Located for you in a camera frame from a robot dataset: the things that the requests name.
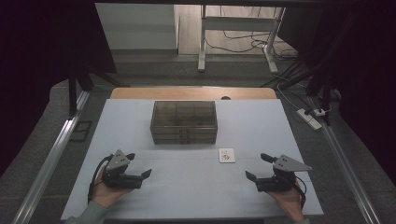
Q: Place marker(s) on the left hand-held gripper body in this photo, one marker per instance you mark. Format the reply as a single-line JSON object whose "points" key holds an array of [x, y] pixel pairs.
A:
{"points": [[120, 179]]}

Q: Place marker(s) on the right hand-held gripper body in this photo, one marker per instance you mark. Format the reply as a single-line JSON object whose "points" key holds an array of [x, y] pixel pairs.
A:
{"points": [[280, 182]]}

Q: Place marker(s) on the small white printed card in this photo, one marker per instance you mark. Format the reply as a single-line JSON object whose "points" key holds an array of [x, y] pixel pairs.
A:
{"points": [[226, 155]]}

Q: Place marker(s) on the translucent brown drawer box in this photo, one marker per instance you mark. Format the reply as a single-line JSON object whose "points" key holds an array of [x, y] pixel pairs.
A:
{"points": [[183, 118]]}

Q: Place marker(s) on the person's left hand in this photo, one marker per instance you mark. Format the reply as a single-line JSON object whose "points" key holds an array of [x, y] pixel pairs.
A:
{"points": [[107, 196]]}

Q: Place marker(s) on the person's right hand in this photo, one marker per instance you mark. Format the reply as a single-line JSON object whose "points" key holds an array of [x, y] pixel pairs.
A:
{"points": [[291, 202]]}

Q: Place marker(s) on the white table cover board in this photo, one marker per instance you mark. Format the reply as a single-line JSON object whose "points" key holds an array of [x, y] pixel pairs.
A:
{"points": [[193, 186]]}

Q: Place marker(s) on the white power strip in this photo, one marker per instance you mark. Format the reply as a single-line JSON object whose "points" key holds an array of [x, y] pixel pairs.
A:
{"points": [[308, 119]]}

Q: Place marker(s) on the white plug adapter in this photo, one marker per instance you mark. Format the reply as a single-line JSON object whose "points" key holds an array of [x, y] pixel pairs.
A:
{"points": [[320, 112]]}

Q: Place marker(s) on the wooden table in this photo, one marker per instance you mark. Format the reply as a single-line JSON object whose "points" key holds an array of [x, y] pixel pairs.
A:
{"points": [[186, 92]]}

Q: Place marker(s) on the black metal stand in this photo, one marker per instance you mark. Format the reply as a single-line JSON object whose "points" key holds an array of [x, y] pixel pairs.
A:
{"points": [[325, 90], [72, 93]]}

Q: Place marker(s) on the black curtain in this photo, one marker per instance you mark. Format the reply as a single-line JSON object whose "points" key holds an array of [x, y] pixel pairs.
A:
{"points": [[37, 62], [367, 77]]}

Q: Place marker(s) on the black rectangular floor frame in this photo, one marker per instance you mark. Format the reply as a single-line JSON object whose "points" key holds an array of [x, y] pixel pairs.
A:
{"points": [[81, 137]]}

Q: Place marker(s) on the aluminium floor rail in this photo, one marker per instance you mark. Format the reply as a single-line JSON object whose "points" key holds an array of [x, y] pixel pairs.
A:
{"points": [[348, 174], [53, 155]]}

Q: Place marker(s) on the white wall panel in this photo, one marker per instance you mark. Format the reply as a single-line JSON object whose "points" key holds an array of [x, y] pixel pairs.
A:
{"points": [[137, 26]]}

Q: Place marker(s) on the white desk frame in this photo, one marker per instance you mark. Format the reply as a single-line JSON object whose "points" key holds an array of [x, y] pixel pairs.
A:
{"points": [[236, 23]]}

